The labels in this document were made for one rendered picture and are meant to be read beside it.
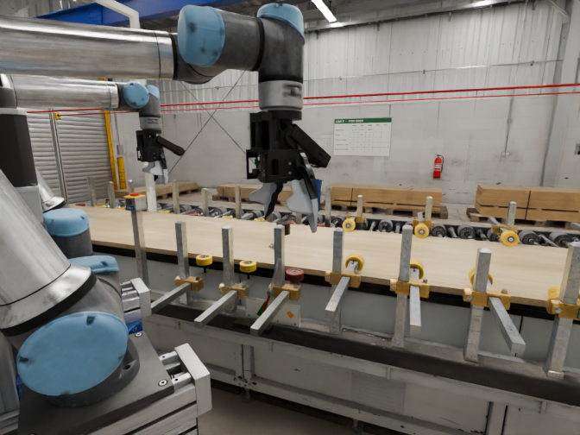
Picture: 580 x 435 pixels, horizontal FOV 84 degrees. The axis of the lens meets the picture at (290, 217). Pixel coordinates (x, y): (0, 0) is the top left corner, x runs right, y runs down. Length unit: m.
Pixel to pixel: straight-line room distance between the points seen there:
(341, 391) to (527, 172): 7.31
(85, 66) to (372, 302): 1.36
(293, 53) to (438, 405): 1.67
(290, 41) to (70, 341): 0.51
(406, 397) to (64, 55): 1.79
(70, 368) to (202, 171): 10.26
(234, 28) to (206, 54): 0.05
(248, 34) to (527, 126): 8.17
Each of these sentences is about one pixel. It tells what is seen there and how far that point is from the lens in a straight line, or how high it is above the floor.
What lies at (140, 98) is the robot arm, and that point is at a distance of 1.15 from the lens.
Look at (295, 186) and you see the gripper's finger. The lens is 0.54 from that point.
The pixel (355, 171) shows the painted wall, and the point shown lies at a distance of 8.56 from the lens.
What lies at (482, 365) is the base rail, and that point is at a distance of 1.43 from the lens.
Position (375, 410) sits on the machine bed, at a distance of 1.93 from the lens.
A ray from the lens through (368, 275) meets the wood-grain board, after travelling 1.49.
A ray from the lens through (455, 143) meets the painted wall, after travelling 8.36.
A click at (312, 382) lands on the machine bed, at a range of 1.94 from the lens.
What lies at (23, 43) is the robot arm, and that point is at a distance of 0.62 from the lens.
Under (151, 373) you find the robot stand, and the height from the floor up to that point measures 1.04.
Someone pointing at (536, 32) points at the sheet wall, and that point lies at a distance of 8.82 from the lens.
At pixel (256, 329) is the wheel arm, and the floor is 0.86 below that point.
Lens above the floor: 1.46
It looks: 13 degrees down
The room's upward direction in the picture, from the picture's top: straight up
